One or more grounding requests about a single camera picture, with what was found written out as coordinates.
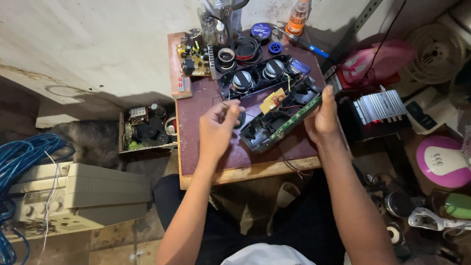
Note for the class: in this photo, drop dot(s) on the black tape roll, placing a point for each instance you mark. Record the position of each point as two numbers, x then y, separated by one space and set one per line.
226 58

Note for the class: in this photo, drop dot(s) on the person's black trousers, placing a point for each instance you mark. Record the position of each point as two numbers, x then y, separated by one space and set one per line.
287 221

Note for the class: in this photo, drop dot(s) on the silver amplifier with heatsink fins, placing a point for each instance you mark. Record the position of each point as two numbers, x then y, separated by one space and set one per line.
379 108

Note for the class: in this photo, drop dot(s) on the person's left hand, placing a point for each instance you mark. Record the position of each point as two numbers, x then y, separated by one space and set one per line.
215 130

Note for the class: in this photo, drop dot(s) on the clear plastic jar of parts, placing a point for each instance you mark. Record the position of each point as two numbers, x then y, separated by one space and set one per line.
215 22

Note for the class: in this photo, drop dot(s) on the white plastic device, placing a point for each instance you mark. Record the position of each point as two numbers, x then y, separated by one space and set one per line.
428 219

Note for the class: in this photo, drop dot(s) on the blue small spool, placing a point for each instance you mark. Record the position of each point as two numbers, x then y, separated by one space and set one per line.
275 47

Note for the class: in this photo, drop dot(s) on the yellow small circuit board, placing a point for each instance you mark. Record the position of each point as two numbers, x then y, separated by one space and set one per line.
272 100

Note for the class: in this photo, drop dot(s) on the open box of electronic parts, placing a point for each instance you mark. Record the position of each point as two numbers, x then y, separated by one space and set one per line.
147 127

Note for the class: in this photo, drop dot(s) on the grey slotted metal angle bar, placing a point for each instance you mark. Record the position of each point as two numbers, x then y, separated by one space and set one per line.
351 35

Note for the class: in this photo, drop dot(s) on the orange liquid bottle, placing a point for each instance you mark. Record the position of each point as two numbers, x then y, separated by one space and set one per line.
297 16

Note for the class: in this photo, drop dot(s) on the white sandal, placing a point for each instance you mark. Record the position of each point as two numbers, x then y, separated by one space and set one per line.
281 204

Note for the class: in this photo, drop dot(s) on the person's left fingers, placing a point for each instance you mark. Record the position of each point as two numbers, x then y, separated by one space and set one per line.
232 110

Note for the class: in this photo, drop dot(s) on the beige dot matrix printer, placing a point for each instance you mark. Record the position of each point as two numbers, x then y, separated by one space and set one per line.
81 195

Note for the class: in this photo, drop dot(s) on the green plastic object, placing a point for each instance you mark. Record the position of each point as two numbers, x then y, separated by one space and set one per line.
459 204

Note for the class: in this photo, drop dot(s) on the wooden work table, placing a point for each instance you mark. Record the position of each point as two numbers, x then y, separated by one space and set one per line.
243 147

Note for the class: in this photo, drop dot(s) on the black speaker housing with drivers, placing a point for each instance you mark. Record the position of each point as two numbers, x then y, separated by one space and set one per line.
257 76

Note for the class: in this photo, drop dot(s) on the white fan grille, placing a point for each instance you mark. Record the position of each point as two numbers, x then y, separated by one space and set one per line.
436 53

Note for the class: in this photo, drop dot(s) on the blue translucent plastic piece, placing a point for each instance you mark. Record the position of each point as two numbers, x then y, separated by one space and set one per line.
301 66

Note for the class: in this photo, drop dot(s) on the green circuit board with heatsink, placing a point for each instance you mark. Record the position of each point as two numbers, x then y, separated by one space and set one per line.
194 59

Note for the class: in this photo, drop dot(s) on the black speaker housing back half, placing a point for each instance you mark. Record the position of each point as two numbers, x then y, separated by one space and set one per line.
283 117

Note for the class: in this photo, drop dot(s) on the white box with dark panel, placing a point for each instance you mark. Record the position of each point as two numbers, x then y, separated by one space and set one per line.
428 110

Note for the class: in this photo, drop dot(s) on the person's right hand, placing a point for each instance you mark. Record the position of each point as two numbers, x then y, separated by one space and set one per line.
323 119

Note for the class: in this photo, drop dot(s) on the pink plastic bag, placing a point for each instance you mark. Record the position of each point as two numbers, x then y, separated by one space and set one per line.
371 62

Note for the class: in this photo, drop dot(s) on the blue round solder tin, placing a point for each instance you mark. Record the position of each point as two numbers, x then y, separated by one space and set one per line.
261 31

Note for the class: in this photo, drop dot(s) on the small round speaker driver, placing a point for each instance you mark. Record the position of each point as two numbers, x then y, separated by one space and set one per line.
398 203

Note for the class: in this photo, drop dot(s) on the pink white round lamp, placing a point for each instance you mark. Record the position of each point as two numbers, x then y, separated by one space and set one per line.
443 160

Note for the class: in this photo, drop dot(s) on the person's white shirt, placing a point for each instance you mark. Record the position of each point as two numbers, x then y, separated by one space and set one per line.
266 255

